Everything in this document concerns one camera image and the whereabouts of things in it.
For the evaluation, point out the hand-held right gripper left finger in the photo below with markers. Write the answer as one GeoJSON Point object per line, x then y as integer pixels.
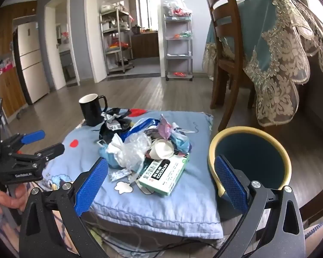
{"type": "Point", "coordinates": [93, 185]}

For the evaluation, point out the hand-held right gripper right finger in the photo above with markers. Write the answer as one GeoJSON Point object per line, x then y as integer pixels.
{"type": "Point", "coordinates": [230, 185]}

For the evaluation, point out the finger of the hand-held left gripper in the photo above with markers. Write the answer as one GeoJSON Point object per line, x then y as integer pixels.
{"type": "Point", "coordinates": [32, 137]}
{"type": "Point", "coordinates": [51, 151]}

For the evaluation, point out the blue bin with yellow rim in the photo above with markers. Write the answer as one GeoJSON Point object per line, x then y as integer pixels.
{"type": "Point", "coordinates": [253, 150]}

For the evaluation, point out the clear plastic bag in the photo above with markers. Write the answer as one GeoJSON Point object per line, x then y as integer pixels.
{"type": "Point", "coordinates": [136, 150]}

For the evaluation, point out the black foil wrapper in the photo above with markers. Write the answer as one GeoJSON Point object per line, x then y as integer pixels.
{"type": "Point", "coordinates": [110, 129]}

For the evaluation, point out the green and white medicine box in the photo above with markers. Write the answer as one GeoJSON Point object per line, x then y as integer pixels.
{"type": "Point", "coordinates": [164, 178]}

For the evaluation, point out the blue and white snack bag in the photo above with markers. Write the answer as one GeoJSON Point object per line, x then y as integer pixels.
{"type": "Point", "coordinates": [140, 129]}

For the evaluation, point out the person's left hand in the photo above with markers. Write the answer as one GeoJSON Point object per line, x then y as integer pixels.
{"type": "Point", "coordinates": [5, 197]}

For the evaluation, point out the small clear sachet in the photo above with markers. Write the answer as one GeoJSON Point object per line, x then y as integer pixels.
{"type": "Point", "coordinates": [119, 174]}

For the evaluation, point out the white tissue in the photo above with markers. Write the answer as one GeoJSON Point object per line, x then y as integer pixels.
{"type": "Point", "coordinates": [115, 150]}

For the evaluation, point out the black mug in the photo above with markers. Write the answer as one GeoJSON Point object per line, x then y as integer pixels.
{"type": "Point", "coordinates": [91, 113]}

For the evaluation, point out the blue printed blanket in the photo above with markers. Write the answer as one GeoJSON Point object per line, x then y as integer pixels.
{"type": "Point", "coordinates": [193, 139]}

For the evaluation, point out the pink hanging bag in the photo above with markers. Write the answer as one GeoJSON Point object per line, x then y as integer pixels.
{"type": "Point", "coordinates": [4, 68]}

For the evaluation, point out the white plastic bag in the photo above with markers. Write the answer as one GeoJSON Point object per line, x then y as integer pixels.
{"type": "Point", "coordinates": [179, 127]}

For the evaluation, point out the white fridge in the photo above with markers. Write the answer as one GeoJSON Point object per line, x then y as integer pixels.
{"type": "Point", "coordinates": [29, 59]}

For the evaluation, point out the pink plastic bag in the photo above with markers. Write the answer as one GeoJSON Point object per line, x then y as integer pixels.
{"type": "Point", "coordinates": [164, 127]}

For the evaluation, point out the wooden chair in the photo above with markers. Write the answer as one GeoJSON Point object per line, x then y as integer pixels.
{"type": "Point", "coordinates": [223, 67]}

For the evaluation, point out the red plastic item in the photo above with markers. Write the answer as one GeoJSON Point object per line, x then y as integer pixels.
{"type": "Point", "coordinates": [179, 74]}

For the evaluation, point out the orange plastic item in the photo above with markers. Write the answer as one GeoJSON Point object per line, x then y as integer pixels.
{"type": "Point", "coordinates": [118, 45]}

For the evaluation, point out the metal shelf rack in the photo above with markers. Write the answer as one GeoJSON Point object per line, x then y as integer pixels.
{"type": "Point", "coordinates": [117, 32]}

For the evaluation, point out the brown kitchen cabinet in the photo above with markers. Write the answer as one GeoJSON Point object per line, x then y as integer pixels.
{"type": "Point", "coordinates": [145, 44]}

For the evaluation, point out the grey trolley cart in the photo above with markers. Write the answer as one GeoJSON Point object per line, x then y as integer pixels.
{"type": "Point", "coordinates": [179, 45]}

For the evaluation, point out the kitchen window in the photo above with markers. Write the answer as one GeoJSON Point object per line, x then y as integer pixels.
{"type": "Point", "coordinates": [146, 12]}

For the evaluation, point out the plastic bags on trolley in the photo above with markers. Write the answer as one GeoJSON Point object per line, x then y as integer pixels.
{"type": "Point", "coordinates": [177, 5]}

